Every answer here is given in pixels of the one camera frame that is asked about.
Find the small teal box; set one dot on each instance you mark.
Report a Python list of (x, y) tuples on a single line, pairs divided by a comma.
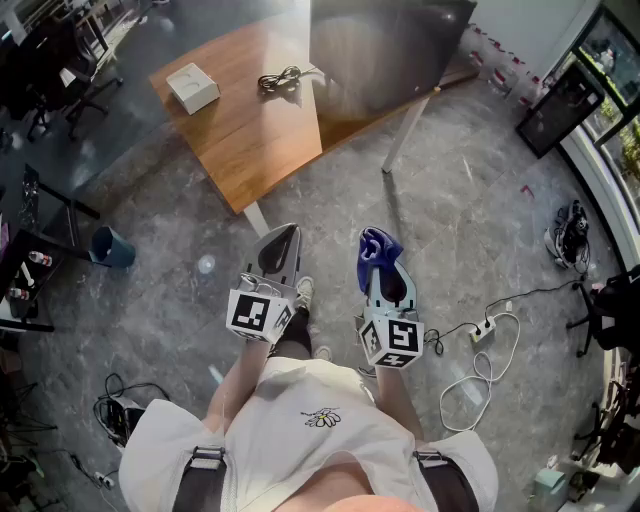
[(549, 487)]

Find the person's left forearm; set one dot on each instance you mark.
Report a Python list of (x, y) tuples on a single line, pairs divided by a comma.
[(240, 380)]

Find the teal waste bin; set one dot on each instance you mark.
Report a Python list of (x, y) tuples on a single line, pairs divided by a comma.
[(115, 247)]

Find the person's left shoe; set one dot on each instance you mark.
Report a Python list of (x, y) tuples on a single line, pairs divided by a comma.
[(305, 290)]

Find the black trousers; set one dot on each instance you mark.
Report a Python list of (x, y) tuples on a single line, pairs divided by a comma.
[(295, 332)]

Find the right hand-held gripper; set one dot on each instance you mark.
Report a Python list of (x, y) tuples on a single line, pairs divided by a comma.
[(395, 340)]

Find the black swivel chair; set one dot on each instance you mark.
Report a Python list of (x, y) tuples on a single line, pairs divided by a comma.
[(615, 310)]

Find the black glass-door cabinet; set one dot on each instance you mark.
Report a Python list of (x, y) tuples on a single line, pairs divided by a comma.
[(560, 110)]

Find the person's shoe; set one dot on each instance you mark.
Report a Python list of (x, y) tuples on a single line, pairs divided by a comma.
[(305, 290), (322, 353)]

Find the person's right forearm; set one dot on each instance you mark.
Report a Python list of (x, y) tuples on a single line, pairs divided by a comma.
[(395, 400)]

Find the white cardboard box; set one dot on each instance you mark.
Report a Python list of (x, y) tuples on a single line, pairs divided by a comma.
[(192, 87)]

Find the large black monitor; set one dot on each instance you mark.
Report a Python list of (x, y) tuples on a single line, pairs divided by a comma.
[(390, 45)]

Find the white power strip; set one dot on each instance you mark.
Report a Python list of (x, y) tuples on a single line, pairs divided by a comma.
[(482, 330)]

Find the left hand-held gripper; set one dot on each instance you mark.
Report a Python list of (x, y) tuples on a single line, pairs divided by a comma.
[(250, 315)]

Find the black metal side table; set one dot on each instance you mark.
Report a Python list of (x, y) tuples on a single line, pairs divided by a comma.
[(30, 235)]

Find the person's right shoe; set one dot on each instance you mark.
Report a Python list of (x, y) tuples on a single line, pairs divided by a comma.
[(322, 353)]

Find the black office chair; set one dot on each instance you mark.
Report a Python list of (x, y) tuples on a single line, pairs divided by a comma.
[(50, 65)]

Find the white t-shirt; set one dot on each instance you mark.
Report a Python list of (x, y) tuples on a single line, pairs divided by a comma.
[(300, 450)]

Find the blue cleaning cloth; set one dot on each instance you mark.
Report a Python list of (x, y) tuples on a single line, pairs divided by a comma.
[(375, 250)]

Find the white table leg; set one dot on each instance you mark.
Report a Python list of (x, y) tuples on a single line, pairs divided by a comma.
[(256, 220)]

